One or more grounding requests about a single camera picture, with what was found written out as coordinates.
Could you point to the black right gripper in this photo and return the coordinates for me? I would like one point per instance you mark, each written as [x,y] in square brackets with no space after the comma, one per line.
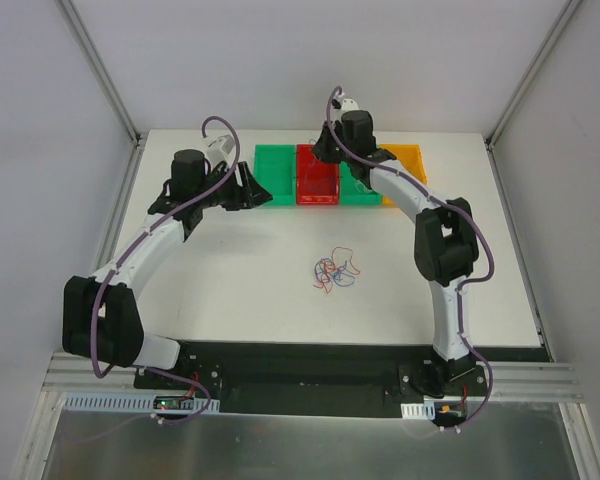
[327,148]

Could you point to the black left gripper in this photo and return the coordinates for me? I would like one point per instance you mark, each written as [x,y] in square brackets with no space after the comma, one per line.
[241,186]

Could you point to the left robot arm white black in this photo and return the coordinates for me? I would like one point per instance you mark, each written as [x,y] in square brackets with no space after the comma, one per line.
[101,318]

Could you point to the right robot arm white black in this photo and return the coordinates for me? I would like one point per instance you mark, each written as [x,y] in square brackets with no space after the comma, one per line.
[445,243]

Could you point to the red plastic bin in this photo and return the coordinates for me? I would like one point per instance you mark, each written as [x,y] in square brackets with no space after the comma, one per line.
[317,183]

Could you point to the green plastic bin left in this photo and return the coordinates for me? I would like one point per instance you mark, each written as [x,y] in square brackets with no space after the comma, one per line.
[275,170]

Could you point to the green plastic bin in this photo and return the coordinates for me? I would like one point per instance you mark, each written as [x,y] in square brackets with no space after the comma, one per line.
[275,170]
[353,192]

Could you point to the green plastic bin right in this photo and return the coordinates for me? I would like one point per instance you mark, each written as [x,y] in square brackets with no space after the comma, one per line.
[353,192]

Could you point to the yellow plastic bin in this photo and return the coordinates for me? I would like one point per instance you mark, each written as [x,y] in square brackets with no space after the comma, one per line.
[410,157]

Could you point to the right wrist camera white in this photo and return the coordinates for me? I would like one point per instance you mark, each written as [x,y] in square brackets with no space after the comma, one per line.
[342,104]

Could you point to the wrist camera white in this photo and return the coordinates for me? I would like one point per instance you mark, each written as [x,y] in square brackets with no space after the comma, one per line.
[219,149]
[342,104]

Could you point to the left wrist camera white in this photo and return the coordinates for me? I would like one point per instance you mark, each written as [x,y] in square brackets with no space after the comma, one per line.
[219,149]

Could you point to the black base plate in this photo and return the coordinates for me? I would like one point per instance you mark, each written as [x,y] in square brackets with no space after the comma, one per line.
[360,381]

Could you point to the left white cable duct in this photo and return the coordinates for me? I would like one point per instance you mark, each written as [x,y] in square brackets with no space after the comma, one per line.
[138,403]

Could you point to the white cable duct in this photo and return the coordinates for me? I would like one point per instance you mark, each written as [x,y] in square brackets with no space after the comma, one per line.
[138,403]
[418,411]

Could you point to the aluminium frame rail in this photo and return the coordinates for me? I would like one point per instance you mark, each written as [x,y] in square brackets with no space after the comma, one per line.
[71,373]

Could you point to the right white cable duct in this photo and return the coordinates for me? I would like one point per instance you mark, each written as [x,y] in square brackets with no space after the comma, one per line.
[418,411]

